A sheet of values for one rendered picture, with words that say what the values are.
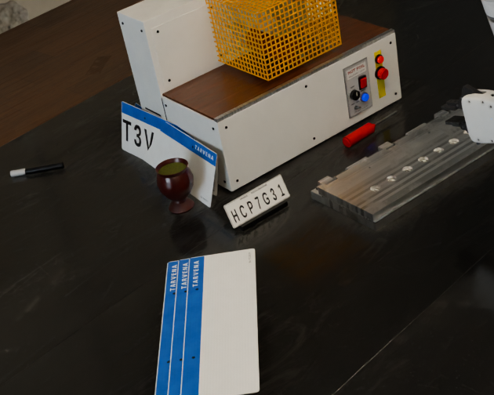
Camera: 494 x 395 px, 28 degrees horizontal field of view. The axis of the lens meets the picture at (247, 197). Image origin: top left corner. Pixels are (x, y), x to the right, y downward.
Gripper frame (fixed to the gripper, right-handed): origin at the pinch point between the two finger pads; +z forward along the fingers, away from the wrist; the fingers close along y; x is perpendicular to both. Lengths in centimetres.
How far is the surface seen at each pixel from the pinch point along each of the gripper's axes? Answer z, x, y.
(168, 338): 1, -76, 10
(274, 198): 30.6, -29.3, 10.0
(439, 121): 22.1, 14.7, 10.2
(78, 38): 164, -5, -18
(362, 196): 13.6, -18.4, 12.2
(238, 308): -2, -62, 11
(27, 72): 154, -29, -16
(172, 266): 18, -63, 6
